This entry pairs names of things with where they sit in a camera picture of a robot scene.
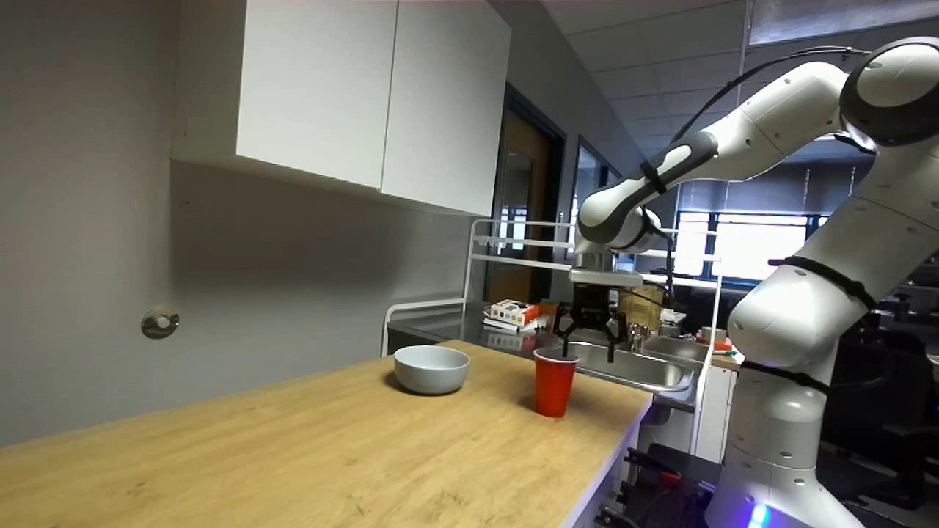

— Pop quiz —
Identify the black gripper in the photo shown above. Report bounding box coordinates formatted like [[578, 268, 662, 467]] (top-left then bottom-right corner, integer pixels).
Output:
[[550, 284, 625, 366]]

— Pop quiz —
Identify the red plastic cup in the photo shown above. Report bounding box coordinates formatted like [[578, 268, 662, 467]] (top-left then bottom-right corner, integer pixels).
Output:
[[530, 349, 581, 419]]

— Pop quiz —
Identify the black equipment beside robot base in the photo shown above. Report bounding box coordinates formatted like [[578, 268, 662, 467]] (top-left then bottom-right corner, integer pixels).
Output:
[[596, 441, 722, 528]]

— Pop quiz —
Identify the gray bowl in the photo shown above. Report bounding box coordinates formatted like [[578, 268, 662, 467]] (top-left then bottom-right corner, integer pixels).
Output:
[[390, 343, 472, 398]]

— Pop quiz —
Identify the stainless steel sink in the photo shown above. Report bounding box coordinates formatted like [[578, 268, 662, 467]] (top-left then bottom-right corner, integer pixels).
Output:
[[544, 334, 701, 398]]

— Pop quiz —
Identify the brown paper bag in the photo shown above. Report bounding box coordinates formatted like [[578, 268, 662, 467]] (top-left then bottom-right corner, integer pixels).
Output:
[[621, 283, 669, 334]]

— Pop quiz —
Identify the red and white box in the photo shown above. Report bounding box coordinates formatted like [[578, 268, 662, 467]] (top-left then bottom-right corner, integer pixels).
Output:
[[480, 296, 541, 334]]

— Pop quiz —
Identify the dark framed doorway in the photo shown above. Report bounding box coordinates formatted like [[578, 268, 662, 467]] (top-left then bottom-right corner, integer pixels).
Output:
[[483, 82, 568, 305]]

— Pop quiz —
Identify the bright window with blinds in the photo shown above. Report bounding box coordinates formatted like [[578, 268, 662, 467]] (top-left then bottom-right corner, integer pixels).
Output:
[[671, 209, 832, 287]]

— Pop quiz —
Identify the white wire dish rack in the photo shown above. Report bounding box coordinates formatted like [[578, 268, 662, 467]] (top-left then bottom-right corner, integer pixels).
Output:
[[377, 214, 726, 464]]

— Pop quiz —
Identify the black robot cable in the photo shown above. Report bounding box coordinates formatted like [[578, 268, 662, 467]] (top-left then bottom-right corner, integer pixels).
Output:
[[671, 42, 874, 151]]

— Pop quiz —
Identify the white wall cabinet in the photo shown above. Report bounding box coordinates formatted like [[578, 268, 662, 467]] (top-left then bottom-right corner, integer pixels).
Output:
[[173, 0, 514, 220]]

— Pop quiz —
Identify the round metal wall knob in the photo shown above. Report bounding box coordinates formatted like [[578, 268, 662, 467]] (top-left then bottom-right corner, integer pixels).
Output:
[[136, 309, 182, 343]]

